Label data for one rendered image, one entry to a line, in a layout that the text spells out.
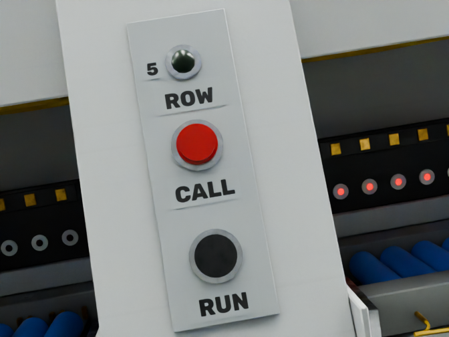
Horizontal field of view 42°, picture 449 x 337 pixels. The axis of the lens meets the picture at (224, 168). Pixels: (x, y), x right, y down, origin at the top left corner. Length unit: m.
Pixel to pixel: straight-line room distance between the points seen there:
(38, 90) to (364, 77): 0.28
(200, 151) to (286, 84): 0.04
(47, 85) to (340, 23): 0.13
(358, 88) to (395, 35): 0.19
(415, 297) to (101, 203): 0.16
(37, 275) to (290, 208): 0.23
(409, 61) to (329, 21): 0.22
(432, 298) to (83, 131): 0.19
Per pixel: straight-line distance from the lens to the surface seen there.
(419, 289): 0.31
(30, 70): 0.26
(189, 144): 0.22
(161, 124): 0.23
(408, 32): 0.27
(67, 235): 0.41
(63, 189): 0.40
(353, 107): 0.45
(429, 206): 0.43
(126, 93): 0.23
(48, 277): 0.41
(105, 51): 0.24
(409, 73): 0.47
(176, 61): 0.23
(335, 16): 0.26
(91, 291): 0.39
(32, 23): 0.26
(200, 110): 0.23
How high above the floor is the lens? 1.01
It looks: 9 degrees up
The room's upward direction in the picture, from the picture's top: 10 degrees counter-clockwise
